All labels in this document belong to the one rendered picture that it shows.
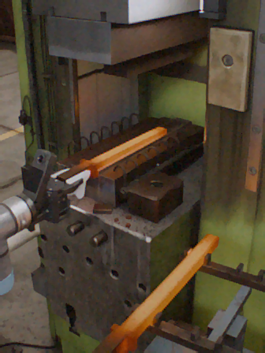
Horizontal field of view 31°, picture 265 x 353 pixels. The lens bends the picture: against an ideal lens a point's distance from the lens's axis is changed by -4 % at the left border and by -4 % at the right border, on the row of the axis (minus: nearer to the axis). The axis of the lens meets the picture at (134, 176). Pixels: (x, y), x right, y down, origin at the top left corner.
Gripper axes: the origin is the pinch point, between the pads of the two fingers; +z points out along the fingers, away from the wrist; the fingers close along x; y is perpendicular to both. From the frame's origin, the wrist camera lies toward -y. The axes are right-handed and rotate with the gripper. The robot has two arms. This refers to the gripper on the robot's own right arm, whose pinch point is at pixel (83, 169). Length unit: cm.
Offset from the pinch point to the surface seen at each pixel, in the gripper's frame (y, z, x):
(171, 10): -37.3, 17.6, 12.8
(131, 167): 1.3, 10.0, 6.7
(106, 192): 5.6, 2.6, 5.0
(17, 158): 99, 129, -196
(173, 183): 2.5, 11.4, 18.4
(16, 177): 99, 108, -172
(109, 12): -38.2, 2.2, 7.5
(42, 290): 65, 12, -38
